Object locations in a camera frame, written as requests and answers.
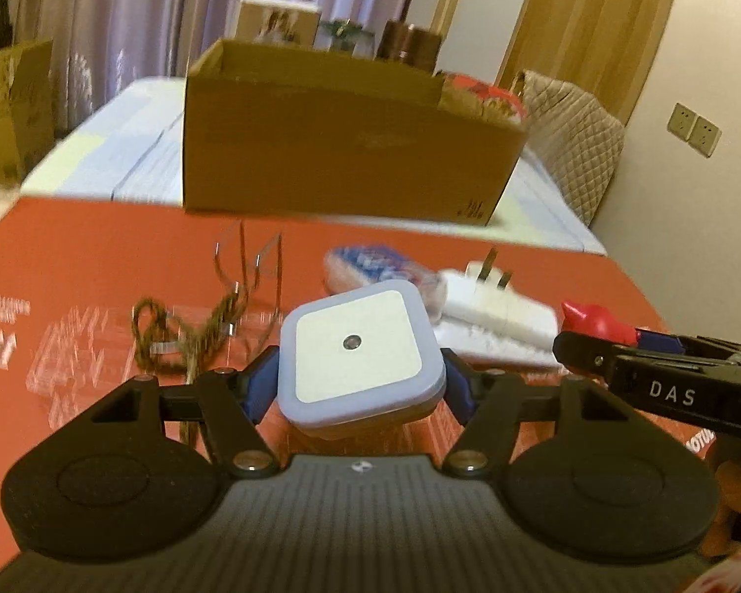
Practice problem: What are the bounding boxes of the white plug adapter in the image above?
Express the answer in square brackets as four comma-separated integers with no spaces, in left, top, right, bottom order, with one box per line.
[439,248,558,351]

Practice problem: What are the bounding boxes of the wall socket plates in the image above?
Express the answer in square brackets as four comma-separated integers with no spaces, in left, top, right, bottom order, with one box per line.
[666,103,722,158]

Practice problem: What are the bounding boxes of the side cardboard box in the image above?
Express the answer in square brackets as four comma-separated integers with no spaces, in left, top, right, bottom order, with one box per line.
[0,40,54,186]

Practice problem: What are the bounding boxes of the red cartoon figurine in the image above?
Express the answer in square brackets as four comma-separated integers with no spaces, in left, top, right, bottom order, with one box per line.
[561,301,638,347]

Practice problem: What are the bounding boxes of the beige quilted chair cover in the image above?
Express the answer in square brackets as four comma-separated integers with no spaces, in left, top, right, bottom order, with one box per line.
[514,70,625,226]

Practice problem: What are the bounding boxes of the white remote control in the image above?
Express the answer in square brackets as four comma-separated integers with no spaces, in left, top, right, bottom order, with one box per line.
[432,319,565,372]

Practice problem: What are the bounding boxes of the red Motul mat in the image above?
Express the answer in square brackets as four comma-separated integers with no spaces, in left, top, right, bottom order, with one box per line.
[0,195,718,581]

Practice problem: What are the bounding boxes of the wooden strips on wall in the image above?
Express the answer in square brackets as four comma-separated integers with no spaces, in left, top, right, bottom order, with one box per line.
[429,0,459,38]

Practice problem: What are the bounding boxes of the open brown cardboard box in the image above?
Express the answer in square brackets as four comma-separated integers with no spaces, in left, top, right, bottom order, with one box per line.
[182,40,527,225]

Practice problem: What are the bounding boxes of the checkered blue tablecloth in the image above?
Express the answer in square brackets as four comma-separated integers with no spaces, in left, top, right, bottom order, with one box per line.
[21,78,606,255]

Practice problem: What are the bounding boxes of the brown metal canister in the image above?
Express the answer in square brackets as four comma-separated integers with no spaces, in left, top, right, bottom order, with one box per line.
[376,20,443,74]

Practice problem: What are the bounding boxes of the square blue night light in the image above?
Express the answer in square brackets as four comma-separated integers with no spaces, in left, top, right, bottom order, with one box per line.
[277,280,447,440]

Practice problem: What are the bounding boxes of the right hand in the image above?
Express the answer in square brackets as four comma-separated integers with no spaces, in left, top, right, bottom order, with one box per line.
[700,434,741,557]

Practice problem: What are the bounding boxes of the brown braided lanyard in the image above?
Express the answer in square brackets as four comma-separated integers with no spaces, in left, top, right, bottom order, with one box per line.
[129,285,249,384]

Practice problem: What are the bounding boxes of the white product box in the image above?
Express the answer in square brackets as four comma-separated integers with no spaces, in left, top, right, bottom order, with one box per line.
[226,0,322,47]

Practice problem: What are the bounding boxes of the red beef rice meal box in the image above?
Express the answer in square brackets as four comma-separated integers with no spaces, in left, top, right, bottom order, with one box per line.
[439,74,527,126]

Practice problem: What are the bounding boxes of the clear plastic box blue label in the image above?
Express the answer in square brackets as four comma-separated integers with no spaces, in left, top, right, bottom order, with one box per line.
[324,245,447,323]

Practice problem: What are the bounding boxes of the glass jar green lid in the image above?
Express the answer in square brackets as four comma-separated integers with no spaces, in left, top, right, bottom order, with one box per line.
[314,19,376,59]

